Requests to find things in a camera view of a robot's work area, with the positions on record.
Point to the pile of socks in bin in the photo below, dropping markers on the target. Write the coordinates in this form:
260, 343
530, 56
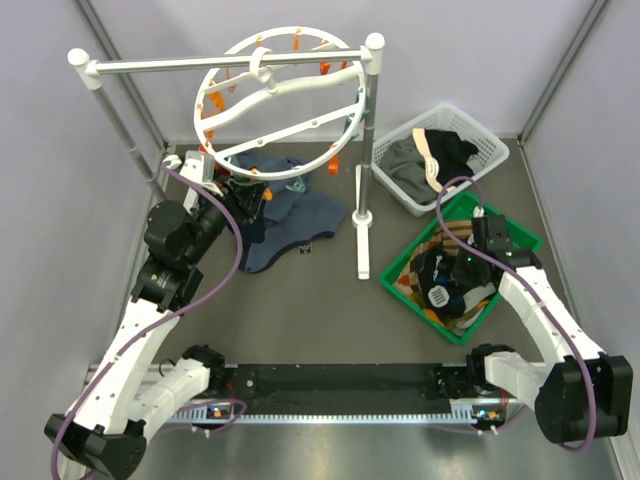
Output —
477, 296

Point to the white plastic laundry basket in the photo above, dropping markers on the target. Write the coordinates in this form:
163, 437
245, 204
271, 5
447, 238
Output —
492, 151

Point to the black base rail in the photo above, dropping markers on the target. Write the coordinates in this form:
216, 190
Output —
298, 383

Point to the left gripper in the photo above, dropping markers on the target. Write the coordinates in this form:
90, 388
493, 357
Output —
244, 197

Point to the teal clothespin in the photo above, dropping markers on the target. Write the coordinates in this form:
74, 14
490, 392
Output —
298, 186

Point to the black cloth in basket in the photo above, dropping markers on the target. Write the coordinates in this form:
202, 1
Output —
450, 156

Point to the white round clip hanger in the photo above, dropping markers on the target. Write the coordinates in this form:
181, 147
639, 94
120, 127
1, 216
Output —
285, 61

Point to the white metal drying rack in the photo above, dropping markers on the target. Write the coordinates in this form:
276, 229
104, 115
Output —
92, 71

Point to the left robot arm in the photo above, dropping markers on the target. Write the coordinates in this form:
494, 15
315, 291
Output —
108, 428

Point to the orange clothespin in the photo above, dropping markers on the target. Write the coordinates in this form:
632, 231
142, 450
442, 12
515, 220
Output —
334, 166

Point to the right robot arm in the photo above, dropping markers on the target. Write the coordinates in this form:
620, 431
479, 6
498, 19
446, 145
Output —
579, 392

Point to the grey cloth in basket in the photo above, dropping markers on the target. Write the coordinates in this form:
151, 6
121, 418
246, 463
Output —
405, 166

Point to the blue cloth on floor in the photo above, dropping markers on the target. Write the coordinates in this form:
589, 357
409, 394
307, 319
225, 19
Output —
292, 219

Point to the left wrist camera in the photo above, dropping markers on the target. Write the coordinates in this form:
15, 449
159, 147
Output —
197, 167

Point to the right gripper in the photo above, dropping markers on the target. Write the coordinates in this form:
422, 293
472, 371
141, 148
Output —
477, 246

